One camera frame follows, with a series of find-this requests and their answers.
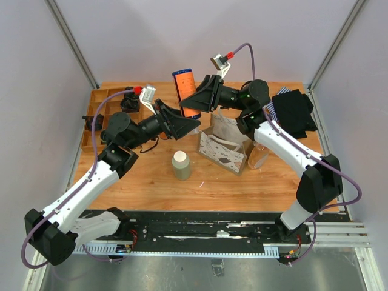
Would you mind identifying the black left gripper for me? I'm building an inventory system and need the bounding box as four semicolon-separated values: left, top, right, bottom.
127;99;202;150

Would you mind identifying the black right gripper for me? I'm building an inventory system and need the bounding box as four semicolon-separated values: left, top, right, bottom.
177;75;249;113

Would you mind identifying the cream bottle beige cap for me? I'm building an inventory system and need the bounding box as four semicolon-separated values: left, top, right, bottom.
172;150;191;181

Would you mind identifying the beige canvas bag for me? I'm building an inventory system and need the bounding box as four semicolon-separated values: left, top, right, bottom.
197;109;253;176

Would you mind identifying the blue white striped cloth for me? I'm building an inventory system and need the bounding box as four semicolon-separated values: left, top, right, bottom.
265;87;291;124

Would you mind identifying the wooden compartment tray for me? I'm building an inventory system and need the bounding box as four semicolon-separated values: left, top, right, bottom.
81;87;143;152

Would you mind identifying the clear bottle pink cap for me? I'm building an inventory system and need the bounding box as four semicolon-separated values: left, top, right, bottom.
247;142;270;169

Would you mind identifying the black garment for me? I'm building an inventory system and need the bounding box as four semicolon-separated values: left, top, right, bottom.
272;90;318;139

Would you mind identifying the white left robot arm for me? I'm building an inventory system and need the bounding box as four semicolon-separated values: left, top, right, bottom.
21;85;201;269

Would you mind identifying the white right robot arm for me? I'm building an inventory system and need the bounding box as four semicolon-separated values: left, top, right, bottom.
179;52;343;243

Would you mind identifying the rolled tie dark blue dotted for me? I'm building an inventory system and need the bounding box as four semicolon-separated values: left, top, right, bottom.
120;98;140;113

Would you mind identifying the rolled tie green pattern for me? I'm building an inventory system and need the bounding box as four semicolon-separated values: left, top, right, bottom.
124;86;142;98

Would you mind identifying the rolled tie orange pattern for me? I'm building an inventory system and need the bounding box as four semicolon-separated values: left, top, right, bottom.
82;114;104;131

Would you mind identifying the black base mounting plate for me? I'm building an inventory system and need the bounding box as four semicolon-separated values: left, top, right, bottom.
75;210;313;252

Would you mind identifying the white slotted cable duct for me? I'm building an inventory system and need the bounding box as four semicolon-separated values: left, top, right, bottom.
74;244;279;258

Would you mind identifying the left aluminium frame post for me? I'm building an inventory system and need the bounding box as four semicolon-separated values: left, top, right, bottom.
44;0;99;89

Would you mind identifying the aluminium frame post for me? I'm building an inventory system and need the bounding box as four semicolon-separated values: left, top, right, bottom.
307;0;369;92
44;0;99;89

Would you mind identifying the right aluminium frame post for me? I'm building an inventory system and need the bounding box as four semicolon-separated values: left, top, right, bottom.
307;0;369;92

